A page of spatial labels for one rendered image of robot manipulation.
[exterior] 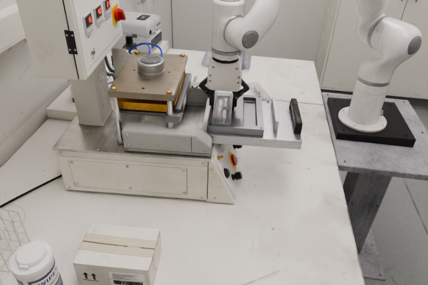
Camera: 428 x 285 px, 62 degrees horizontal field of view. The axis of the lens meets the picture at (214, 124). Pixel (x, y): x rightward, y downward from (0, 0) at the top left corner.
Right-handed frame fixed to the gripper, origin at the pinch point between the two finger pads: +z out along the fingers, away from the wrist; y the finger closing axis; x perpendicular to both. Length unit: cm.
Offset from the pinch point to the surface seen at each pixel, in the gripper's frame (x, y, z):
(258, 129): 10.0, -10.8, 2.1
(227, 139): 11.0, -2.2, 5.7
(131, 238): 39.2, 20.0, 17.7
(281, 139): 10.8, -17.8, 4.5
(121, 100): 9.8, 28.4, -4.3
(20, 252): 50, 41, 12
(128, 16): -93, 55, 5
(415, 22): -186, -141, 27
